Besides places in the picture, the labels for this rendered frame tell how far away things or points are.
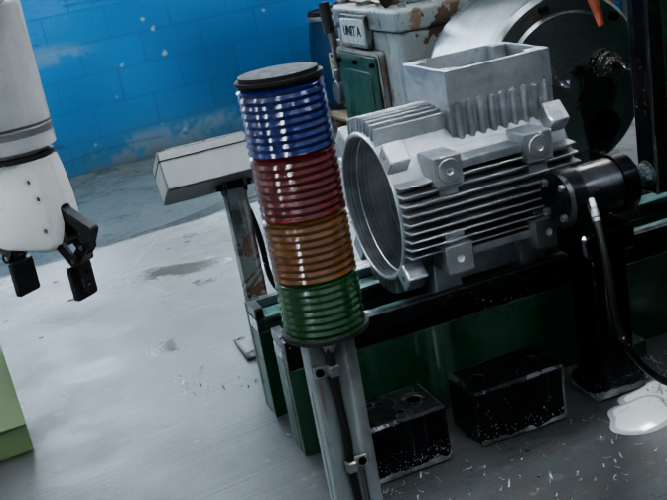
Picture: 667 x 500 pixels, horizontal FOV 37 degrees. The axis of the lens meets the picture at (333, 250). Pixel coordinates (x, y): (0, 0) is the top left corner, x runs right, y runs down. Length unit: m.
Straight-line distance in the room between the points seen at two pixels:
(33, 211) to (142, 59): 5.57
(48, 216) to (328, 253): 0.47
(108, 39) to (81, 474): 5.58
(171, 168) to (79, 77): 5.37
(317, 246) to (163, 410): 0.56
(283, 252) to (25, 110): 0.47
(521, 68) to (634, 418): 0.36
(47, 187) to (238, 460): 0.35
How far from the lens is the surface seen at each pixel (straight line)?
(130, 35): 6.61
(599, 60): 1.38
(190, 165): 1.19
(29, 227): 1.10
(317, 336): 0.69
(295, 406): 1.00
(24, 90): 1.08
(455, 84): 1.00
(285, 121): 0.65
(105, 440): 1.16
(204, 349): 1.33
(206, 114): 6.80
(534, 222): 1.02
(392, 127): 1.00
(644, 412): 1.03
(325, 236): 0.67
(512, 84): 1.04
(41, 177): 1.08
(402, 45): 1.51
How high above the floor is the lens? 1.31
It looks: 19 degrees down
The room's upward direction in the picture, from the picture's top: 10 degrees counter-clockwise
